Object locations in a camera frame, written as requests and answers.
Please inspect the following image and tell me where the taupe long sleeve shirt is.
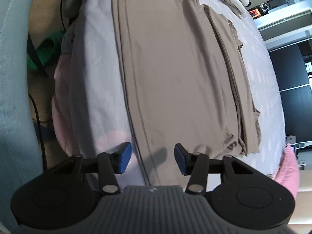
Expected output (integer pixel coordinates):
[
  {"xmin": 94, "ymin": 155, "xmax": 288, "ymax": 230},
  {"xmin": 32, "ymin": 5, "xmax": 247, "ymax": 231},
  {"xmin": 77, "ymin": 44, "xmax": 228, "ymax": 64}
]
[{"xmin": 112, "ymin": 0, "xmax": 261, "ymax": 186}]

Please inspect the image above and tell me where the polka dot bed sheet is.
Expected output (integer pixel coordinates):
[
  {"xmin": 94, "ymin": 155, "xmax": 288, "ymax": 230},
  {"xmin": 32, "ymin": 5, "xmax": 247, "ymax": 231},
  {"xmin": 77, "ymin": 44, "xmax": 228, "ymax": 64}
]
[{"xmin": 52, "ymin": 0, "xmax": 285, "ymax": 187}]

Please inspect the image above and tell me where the pink pillow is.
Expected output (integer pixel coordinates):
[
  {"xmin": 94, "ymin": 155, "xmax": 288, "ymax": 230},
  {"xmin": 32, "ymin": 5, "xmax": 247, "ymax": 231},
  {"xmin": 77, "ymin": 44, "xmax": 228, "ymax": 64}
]
[{"xmin": 273, "ymin": 143, "xmax": 300, "ymax": 199}]

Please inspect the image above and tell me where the white bedside table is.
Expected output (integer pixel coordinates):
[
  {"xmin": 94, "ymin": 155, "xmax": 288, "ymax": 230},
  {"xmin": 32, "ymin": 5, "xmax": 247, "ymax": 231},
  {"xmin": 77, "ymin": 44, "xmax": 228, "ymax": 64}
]
[{"xmin": 286, "ymin": 136, "xmax": 312, "ymax": 171}]

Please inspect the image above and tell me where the cream padded headboard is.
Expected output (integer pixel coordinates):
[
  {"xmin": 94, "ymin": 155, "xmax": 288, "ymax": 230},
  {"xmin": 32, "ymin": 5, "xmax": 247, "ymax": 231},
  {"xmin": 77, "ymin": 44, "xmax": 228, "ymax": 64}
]
[{"xmin": 288, "ymin": 170, "xmax": 312, "ymax": 233}]

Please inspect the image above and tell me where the green object on floor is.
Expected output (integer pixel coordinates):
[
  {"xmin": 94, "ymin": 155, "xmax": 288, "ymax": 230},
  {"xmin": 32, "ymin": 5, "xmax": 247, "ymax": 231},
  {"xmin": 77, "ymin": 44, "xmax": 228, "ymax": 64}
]
[{"xmin": 35, "ymin": 30, "xmax": 65, "ymax": 68}]

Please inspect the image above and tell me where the black sliding wardrobe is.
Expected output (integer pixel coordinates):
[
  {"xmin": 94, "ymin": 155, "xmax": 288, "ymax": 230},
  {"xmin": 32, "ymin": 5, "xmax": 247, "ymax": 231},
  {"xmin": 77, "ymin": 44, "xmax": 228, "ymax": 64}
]
[{"xmin": 269, "ymin": 44, "xmax": 311, "ymax": 142}]

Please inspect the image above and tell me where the black cable on floor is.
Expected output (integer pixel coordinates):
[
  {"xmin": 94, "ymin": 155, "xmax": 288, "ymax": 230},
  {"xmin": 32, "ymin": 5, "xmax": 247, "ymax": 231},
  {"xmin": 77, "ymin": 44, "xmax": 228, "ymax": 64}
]
[{"xmin": 27, "ymin": 93, "xmax": 49, "ymax": 172}]

